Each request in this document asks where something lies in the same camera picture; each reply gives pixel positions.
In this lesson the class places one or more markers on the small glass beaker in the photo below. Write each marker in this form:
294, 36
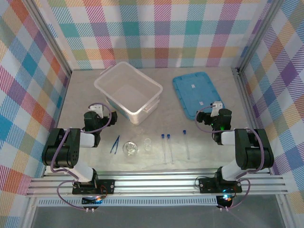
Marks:
147, 145

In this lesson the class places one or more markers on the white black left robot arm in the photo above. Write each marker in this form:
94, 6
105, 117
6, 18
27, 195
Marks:
59, 152

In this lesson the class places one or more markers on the glass erlenmeyer flask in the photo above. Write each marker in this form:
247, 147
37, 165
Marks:
130, 148

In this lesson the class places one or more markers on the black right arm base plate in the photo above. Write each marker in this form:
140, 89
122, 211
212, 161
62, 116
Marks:
206, 185

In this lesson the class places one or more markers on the blue capped test tube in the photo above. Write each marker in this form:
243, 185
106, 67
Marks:
184, 131
163, 136
168, 136

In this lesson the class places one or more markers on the aluminium side rail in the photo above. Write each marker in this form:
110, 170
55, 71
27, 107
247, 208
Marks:
63, 95
248, 107

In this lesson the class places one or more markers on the aluminium frame post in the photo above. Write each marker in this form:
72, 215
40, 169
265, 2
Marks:
50, 35
259, 35

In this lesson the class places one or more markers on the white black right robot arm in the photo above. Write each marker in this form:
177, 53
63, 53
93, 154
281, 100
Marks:
256, 152

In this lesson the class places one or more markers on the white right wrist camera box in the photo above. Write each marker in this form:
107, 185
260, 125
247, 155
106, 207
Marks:
217, 105

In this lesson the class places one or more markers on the aluminium mounting rail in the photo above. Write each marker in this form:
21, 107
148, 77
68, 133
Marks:
154, 184

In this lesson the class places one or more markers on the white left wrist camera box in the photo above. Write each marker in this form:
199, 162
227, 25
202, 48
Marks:
97, 110

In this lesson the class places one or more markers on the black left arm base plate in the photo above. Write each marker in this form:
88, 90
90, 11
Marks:
107, 186

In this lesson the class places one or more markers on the blue plastic bin lid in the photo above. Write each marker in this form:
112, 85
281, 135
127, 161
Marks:
206, 95

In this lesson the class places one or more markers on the translucent plastic storage bin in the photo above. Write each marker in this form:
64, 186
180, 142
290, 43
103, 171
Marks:
128, 95

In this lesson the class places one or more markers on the blue plastic tweezers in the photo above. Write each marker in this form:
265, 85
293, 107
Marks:
116, 145

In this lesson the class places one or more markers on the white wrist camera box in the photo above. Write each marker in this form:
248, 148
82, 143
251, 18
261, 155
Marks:
217, 105
97, 110

